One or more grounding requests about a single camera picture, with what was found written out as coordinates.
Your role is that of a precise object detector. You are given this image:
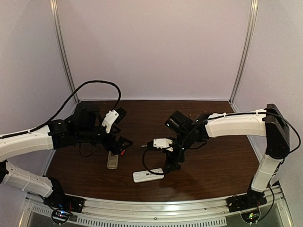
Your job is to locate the grey remote control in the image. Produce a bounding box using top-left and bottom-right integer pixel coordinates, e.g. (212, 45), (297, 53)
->
(107, 151), (119, 170)

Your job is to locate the white remote control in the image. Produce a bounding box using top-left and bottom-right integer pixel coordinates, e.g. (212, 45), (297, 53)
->
(133, 168), (164, 183)

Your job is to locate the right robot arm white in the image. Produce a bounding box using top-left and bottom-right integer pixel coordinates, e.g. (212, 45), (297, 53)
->
(165, 104), (290, 193)

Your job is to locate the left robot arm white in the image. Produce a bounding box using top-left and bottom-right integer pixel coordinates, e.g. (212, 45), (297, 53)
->
(0, 104), (133, 198)

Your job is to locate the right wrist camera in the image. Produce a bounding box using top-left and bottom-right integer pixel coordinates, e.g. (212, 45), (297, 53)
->
(147, 138), (173, 152)

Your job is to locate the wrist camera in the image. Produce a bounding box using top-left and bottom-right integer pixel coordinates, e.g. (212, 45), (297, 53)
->
(101, 108), (127, 134)
(147, 138), (173, 152)

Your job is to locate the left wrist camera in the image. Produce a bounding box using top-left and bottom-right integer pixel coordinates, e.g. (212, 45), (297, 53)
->
(101, 108), (127, 134)

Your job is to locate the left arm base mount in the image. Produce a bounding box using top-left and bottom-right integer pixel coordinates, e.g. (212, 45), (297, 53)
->
(43, 194), (84, 213)

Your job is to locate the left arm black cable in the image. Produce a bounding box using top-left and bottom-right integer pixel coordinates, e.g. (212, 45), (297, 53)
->
(0, 80), (121, 140)

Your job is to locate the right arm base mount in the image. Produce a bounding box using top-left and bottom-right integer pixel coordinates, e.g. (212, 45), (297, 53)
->
(226, 192), (267, 213)

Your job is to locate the aluminium front rail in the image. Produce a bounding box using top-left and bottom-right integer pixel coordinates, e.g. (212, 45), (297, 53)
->
(17, 188), (294, 227)

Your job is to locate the left aluminium frame post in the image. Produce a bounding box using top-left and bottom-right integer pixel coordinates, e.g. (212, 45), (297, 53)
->
(50, 0), (76, 93)

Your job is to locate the aluminium frame post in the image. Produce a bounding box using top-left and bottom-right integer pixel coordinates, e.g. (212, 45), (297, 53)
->
(50, 0), (76, 93)
(229, 0), (259, 105)

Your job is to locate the right aluminium frame post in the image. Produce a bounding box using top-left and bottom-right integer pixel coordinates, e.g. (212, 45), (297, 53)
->
(229, 0), (259, 105)

